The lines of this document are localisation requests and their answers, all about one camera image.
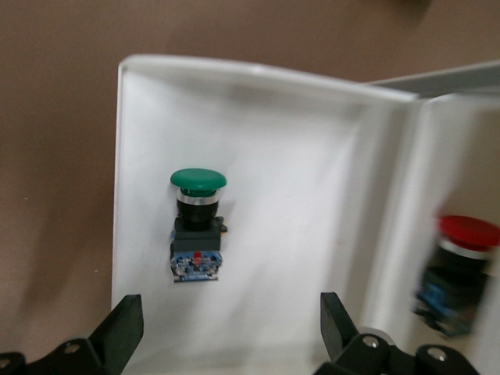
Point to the white drawer cabinet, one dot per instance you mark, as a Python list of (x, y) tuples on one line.
[(449, 78)]

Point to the green mushroom push button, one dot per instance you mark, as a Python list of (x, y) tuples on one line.
[(197, 230)]

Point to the red mushroom push button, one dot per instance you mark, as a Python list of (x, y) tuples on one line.
[(465, 242)]

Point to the white plastic drawer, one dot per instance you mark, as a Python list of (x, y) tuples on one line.
[(422, 164), (281, 164)]

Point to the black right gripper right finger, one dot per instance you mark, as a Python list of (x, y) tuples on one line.
[(340, 336)]

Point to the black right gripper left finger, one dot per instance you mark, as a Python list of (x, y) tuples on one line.
[(117, 332)]

